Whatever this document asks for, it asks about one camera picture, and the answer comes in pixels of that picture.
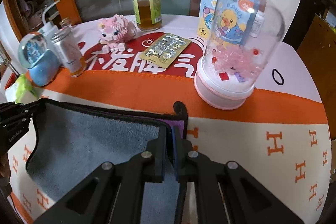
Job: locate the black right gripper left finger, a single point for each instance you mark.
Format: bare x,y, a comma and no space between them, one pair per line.
112,193

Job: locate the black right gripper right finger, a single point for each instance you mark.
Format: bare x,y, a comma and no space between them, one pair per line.
226,193

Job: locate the purple grey microfibre towel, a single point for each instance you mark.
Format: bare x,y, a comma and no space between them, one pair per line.
73,140

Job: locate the person's left hand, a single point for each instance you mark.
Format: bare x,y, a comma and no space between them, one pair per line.
4,166

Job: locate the green tissue pack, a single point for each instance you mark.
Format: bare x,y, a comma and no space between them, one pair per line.
21,91

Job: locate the blue castle snow globe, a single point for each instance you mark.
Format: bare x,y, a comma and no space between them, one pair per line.
38,59

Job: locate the orange cream H-pattern blanket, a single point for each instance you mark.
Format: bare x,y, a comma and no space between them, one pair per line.
281,139

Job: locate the silver orange metal can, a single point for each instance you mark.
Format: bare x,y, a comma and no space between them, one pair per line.
69,52

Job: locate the pink block cat figure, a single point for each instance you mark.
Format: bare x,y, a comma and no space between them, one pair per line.
115,30

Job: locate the silver pill blister pack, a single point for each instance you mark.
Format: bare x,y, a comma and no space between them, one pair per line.
165,50

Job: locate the pink clear dome toy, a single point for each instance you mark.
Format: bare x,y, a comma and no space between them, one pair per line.
226,73

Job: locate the small white pill bottle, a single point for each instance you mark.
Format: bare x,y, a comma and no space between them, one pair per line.
257,24

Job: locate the blue duck picture box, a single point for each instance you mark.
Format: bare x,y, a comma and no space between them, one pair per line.
227,18

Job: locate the white charger with cable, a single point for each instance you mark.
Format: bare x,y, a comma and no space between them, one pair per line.
48,30

